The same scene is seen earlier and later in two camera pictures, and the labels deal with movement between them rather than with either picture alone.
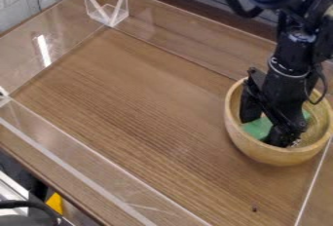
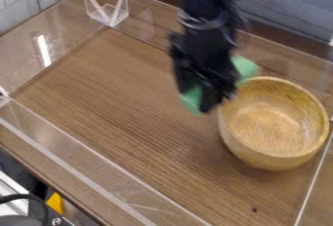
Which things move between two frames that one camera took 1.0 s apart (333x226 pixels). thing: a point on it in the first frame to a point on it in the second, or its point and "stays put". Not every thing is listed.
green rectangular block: (259, 127) to (245, 69)
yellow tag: (57, 203) stays put
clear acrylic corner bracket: (108, 14) stays put
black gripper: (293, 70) to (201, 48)
